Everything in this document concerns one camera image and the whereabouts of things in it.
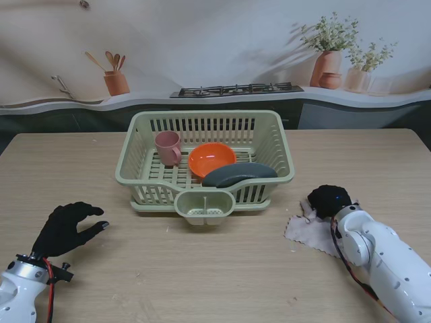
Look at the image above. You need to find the red black right arm cable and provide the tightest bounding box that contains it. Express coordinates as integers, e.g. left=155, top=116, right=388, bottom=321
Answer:
left=329, top=217, right=395, bottom=317

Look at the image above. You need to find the red black arm cable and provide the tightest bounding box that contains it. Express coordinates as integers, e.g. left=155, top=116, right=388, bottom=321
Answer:
left=42, top=257, right=55, bottom=323
left=329, top=217, right=395, bottom=317

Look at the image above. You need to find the printed kitchen backdrop banner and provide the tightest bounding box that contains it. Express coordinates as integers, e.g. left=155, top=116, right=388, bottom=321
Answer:
left=0, top=0, right=431, bottom=135

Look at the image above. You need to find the orange plastic bowl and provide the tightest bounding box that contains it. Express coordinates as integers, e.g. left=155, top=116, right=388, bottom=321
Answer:
left=187, top=142, right=237, bottom=179

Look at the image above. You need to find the green plastic dish rack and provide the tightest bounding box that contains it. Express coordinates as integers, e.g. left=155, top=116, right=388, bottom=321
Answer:
left=115, top=110, right=296, bottom=206

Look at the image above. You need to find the grey round plate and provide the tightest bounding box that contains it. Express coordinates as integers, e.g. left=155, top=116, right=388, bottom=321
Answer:
left=201, top=162, right=279, bottom=188

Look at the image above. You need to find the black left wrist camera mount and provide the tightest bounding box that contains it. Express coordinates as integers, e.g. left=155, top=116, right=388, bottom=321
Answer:
left=46, top=262, right=75, bottom=285

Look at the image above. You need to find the pale pink wiping cloth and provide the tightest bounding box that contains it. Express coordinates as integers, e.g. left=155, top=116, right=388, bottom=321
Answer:
left=284, top=198, right=361, bottom=259

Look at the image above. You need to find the green cutlery holder cup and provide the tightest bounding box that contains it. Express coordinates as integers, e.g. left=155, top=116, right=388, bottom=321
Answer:
left=174, top=190, right=236, bottom=225

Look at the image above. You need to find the pink plastic mug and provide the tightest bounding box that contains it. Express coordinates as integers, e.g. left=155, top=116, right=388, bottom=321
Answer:
left=154, top=131, right=183, bottom=169

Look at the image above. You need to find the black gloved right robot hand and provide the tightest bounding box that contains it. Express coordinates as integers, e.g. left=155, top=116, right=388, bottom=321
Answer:
left=307, top=184, right=353, bottom=219

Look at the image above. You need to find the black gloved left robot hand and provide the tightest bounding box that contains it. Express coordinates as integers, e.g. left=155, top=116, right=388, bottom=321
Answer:
left=30, top=201, right=110, bottom=259

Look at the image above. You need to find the red black left arm cable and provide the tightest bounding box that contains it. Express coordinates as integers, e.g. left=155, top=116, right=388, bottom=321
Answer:
left=42, top=257, right=55, bottom=323

